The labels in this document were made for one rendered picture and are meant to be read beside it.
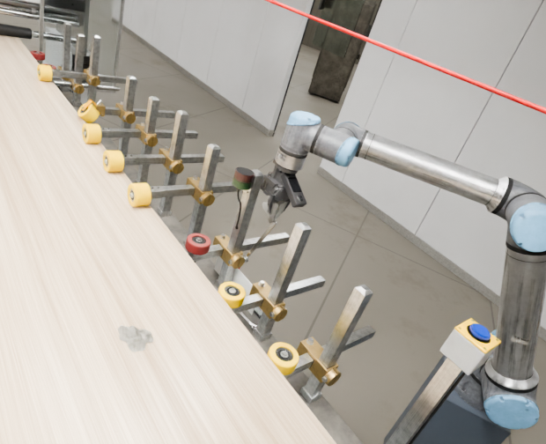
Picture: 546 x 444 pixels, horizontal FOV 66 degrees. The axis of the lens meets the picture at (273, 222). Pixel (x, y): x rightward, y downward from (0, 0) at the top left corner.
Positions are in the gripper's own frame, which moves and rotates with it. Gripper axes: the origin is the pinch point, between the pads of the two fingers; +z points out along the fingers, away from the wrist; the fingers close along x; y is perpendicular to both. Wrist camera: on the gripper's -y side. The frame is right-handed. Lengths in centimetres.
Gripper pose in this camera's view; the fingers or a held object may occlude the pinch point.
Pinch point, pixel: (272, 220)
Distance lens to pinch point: 140.2
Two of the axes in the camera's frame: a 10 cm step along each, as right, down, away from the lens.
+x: -7.6, 1.0, -6.4
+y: -5.8, -5.7, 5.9
